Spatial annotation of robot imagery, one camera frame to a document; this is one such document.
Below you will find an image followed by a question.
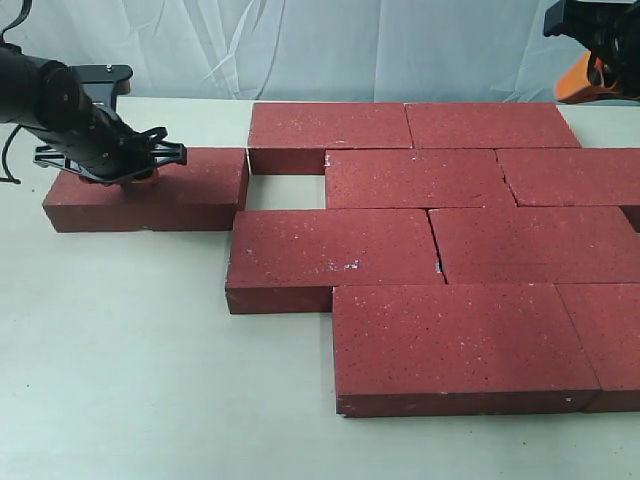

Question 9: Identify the red brick with white scuffs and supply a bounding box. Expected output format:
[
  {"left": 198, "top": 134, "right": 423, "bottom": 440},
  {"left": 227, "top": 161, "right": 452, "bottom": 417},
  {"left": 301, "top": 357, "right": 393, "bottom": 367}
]
[{"left": 225, "top": 209, "right": 444, "bottom": 314}]

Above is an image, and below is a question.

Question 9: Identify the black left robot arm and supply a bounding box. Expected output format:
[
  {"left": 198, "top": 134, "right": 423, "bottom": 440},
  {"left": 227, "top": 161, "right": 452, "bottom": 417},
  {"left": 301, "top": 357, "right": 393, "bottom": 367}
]
[{"left": 1, "top": 44, "right": 187, "bottom": 185}]

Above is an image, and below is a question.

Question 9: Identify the white backdrop sheet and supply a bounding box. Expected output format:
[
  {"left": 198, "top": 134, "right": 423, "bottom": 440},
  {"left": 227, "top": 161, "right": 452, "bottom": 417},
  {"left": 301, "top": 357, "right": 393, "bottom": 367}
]
[{"left": 1, "top": 0, "right": 583, "bottom": 102}]

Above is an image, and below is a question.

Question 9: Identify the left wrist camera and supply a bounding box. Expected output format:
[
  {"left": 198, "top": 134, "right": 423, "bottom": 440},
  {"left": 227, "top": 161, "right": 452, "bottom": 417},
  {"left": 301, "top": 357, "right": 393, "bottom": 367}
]
[{"left": 72, "top": 64, "right": 134, "bottom": 110}]

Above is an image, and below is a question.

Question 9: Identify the front large red brick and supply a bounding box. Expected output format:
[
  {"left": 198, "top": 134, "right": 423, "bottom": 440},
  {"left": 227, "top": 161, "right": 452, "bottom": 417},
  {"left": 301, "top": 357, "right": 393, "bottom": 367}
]
[{"left": 332, "top": 284, "right": 601, "bottom": 418}]

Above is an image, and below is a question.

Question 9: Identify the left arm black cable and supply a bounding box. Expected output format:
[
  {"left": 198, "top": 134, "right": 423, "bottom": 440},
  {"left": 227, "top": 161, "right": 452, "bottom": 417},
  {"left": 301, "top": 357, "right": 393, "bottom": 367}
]
[{"left": 0, "top": 0, "right": 31, "bottom": 186}]

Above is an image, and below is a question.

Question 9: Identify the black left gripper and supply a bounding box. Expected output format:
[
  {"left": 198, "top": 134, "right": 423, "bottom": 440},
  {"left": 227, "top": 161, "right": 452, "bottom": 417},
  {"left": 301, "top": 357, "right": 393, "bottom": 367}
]
[{"left": 32, "top": 106, "right": 187, "bottom": 185}]

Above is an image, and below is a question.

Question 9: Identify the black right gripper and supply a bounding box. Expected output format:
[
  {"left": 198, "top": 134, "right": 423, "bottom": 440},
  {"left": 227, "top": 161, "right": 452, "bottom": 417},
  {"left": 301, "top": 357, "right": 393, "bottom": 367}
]
[{"left": 543, "top": 1, "right": 639, "bottom": 104}]

